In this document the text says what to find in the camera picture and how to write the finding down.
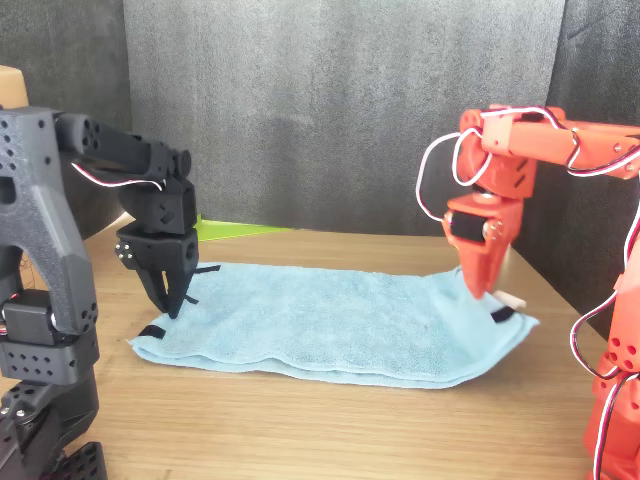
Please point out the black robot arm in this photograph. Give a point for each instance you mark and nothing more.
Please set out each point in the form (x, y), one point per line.
(35, 225)

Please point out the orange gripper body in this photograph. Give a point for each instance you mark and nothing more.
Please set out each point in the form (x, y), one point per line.
(482, 227)

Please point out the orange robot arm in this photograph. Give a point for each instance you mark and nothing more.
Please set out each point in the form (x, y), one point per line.
(540, 140)

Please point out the grey foam side panel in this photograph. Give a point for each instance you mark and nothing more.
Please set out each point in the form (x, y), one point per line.
(590, 60)
(80, 60)

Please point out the green plastic wedge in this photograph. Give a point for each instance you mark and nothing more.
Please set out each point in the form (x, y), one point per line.
(230, 231)

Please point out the wide grey foam backdrop panel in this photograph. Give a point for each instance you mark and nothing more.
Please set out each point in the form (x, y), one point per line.
(325, 110)

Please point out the light blue towel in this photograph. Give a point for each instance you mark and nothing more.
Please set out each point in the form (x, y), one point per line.
(325, 325)

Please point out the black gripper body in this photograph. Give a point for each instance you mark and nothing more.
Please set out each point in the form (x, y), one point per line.
(165, 247)

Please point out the brown cardboard box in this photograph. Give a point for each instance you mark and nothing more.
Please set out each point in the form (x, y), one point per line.
(11, 87)

